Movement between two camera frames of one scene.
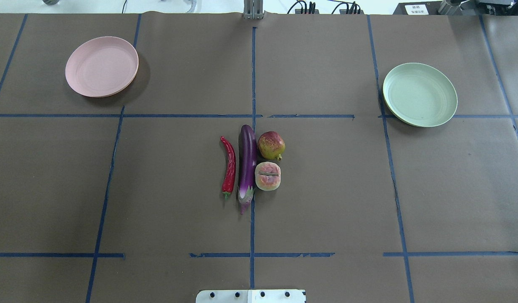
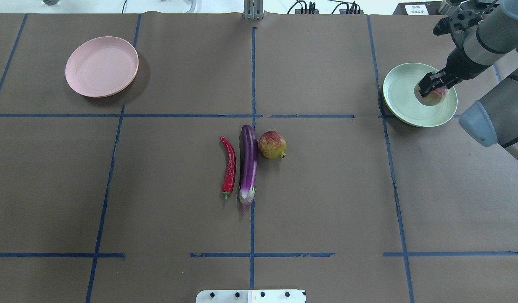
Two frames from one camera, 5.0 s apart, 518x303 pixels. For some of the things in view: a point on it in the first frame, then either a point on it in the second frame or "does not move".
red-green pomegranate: x=271 y=145 does not move
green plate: x=420 y=94 does not move
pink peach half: x=268 y=176 to x=434 y=98
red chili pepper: x=229 y=171 does not move
